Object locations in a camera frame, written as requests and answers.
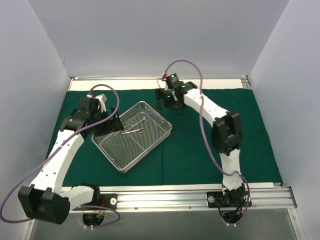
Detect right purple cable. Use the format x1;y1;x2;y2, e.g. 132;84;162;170
162;60;251;223

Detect steel surgical scissors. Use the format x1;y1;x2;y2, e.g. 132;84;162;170
121;126;144;135

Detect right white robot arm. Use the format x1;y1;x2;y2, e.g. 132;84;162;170
155;82;246;207

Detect metal mesh instrument tray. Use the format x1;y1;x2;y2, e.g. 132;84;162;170
91;101;172;174

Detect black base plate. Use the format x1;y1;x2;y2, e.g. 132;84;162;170
206;190;248;208
84;193;118;210

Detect aluminium front rail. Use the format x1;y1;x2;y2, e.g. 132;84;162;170
26;186;298;215

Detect purple cable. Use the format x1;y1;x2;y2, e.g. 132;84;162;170
0;84;121;228
162;60;251;223

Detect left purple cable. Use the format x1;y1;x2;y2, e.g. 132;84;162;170
0;84;121;228

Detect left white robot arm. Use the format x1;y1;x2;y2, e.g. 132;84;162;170
17;93;124;225

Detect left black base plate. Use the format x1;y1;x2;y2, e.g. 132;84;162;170
84;193;118;210

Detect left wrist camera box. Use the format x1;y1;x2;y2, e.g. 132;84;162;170
86;93;107;111

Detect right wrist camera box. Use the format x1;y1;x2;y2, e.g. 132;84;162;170
162;73;183;89

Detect green surgical drape cloth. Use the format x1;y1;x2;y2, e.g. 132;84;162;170
63;88;283;187

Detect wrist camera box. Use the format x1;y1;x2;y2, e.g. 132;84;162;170
162;73;183;89
86;93;107;111

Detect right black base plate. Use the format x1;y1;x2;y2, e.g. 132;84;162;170
206;190;248;208

